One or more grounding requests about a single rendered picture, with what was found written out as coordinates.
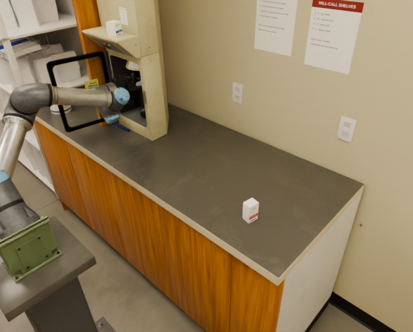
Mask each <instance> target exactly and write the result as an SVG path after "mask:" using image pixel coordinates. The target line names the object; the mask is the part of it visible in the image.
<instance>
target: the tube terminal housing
mask: <svg viewBox="0 0 413 332"><path fill-rule="evenodd" d="M96 1H97V7H98V11H99V18H100V22H101V26H102V27H105V28H106V22H109V21H111V20H119V21H121V20H120V14H119V7H125V8H126V13H127V18H128V26H126V25H123V24H121V26H122V31H123V32H124V33H127V34H132V35H135V36H138V39H139V44H140V54H141V57H140V58H134V57H131V56H128V55H125V54H122V53H119V52H116V51H113V50H110V49H106V48H105V50H106V51H108V53H109V59H110V55H114V56H116V57H119V58H121V59H125V60H127V61H131V62H133V63H137V64H138V66H139V68H140V77H141V82H142V91H145V92H146V101H147V104H146V103H144V106H145V112H146V120H147V127H144V126H142V125H140V124H138V123H136V122H134V121H132V120H130V119H128V118H126V117H124V116H122V115H121V113H120V111H119V113H120V119H119V124H121V125H123V126H125V127H127V128H129V129H131V130H133V131H134V132H137V133H138V134H140V135H142V136H144V137H146V138H148V139H150V140H151V141H153V140H155V139H157V138H159V137H161V136H163V135H165V134H167V129H168V124H169V110H168V103H167V89H166V81H165V67H164V60H163V46H162V39H161V25H160V18H159V4H158V0H96ZM110 63H111V60H110ZM111 70H112V67H111ZM112 74H113V71H112Z"/></svg>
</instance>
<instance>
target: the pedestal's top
mask: <svg viewBox="0 0 413 332"><path fill-rule="evenodd" d="M49 225H50V227H51V230H52V232H53V236H54V237H55V240H56V243H57V246H58V249H60V251H61V252H62V253H63V255H62V256H61V257H59V258H57V259H56V260H54V261H52V262H51V263H49V264H47V265H46V266H44V267H43V268H41V269H39V270H38V271H36V272H35V273H33V274H31V275H30V276H28V277H27V278H25V279H23V280H21V281H20V282H18V283H15V281H14V280H13V278H12V277H11V275H10V274H9V272H8V271H7V270H6V268H5V266H4V265H3V264H2V262H3V259H2V258H1V256H0V309H1V311H2V312H3V314H4V316H5V317H6V319H7V321H8V322H10V321H11V320H13V319H14V318H16V317H17V316H19V315H20V314H22V313H23V312H25V311H26V310H28V309H29V308H31V307H32V306H34V305H35V304H37V303H38V302H40V301H41V300H43V299H44V298H46V297H47V296H49V295H50V294H52V293H53V292H55V291H56V290H58V289H59V288H61V287H62V286H64V285H65V284H67V283H68V282H70V281H71V280H73V279H74V278H75V277H77V276H79V275H80V274H81V273H83V272H85V271H86V270H87V269H89V268H91V267H92V266H93V265H95V264H96V259H95V256H94V255H93V254H92V253H91V252H90V251H89V250H88V249H87V248H86V247H85V246H84V245H83V244H82V243H81V242H80V241H79V240H78V239H77V238H76V237H75V236H74V235H73V234H72V233H71V232H70V231H69V230H68V229H67V228H66V227H65V226H64V225H63V224H62V223H61V222H60V221H59V220H58V219H57V218H56V217H55V216H53V217H51V218H49Z"/></svg>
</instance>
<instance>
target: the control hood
mask: <svg viewBox="0 0 413 332"><path fill-rule="evenodd" d="M82 33H83V34H84V35H86V36H87V37H89V38H90V39H91V40H92V41H94V40H93V39H92V38H94V39H97V40H100V41H103V42H107V43H111V44H112V45H114V46H115V47H116V48H117V49H118V50H120V51H121V52H122V53H123V54H125V55H128V56H131V57H134V58H140V57H141V54H140V44H139V39H138V36H135V35H132V34H127V33H124V32H123V34H122V35H120V36H117V37H115V36H108V34H107V28H105V27H102V26H99V27H96V28H90V29H87V30H83V31H82ZM94 42H95V41H94ZM95 43H97V42H95ZM97 44H98V43H97ZM98 45H99V46H100V44H98ZM100 47H102V46H100Z"/></svg>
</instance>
